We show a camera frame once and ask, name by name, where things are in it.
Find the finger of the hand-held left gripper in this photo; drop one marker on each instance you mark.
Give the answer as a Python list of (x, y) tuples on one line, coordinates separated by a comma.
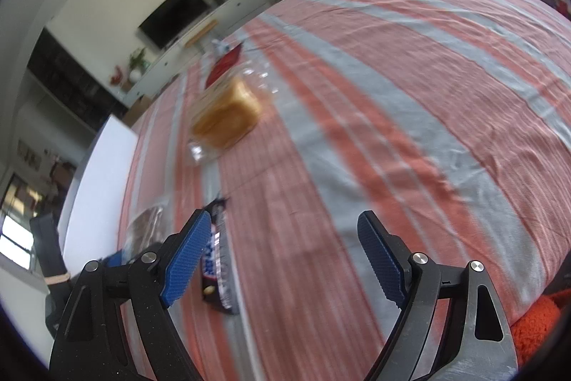
[(117, 259)]

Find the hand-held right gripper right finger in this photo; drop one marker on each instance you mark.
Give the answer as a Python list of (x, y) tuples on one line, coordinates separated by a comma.
[(381, 260)]

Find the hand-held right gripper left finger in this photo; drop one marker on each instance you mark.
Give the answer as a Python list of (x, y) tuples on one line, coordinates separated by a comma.
[(185, 260)]

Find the dark candy bar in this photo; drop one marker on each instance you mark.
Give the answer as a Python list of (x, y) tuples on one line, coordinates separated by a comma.
[(218, 256)]

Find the brown cookies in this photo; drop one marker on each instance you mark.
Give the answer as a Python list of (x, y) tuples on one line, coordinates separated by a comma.
[(145, 229)]

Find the white board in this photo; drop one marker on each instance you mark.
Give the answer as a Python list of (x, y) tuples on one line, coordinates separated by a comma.
[(102, 193)]

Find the bread loaf in clear bag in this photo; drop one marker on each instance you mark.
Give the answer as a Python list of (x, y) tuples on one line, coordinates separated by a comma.
[(227, 117)]

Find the cardboard box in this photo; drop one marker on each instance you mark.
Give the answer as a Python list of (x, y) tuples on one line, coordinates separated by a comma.
[(137, 111)]

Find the dark display cabinet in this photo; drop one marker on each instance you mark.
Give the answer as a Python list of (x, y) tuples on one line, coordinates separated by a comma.
[(71, 82)]

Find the orange fluffy cushion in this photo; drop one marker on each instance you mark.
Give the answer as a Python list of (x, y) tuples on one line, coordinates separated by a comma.
[(535, 327)]

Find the red flowers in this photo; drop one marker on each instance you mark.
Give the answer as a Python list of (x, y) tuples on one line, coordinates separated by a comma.
[(117, 76)]

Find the plant in white vase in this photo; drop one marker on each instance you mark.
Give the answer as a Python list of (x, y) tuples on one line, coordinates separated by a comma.
[(137, 64)]

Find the red snack packet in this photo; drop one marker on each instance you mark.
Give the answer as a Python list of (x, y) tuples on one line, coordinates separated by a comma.
[(225, 64)]

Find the wooden stool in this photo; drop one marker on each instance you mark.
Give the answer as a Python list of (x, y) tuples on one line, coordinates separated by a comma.
[(200, 33)]

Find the black television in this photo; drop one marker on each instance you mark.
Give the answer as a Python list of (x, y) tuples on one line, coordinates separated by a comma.
[(174, 17)]

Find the white television cabinet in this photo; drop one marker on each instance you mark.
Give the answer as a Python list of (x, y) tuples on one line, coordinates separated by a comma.
[(241, 8)]

